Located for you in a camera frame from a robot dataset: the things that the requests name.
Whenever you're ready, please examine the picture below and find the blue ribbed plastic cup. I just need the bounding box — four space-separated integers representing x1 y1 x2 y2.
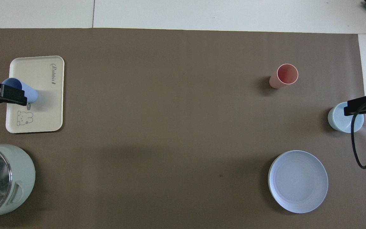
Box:
2 78 39 104

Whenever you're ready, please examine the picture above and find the pink plastic cup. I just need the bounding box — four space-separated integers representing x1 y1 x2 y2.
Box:
269 64 299 89

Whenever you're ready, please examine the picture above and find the cream rabbit print tray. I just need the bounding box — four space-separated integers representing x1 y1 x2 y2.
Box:
5 56 65 134

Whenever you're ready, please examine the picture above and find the light blue bowl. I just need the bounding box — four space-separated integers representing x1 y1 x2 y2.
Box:
327 102 364 133

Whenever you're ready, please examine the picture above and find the mint green steel-lined pot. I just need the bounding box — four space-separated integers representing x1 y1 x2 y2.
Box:
0 144 36 222

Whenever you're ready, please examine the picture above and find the pale blue round plate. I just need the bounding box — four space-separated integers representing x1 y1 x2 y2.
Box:
268 150 329 214

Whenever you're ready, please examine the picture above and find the brown paper table mat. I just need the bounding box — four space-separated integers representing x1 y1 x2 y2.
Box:
0 28 366 229

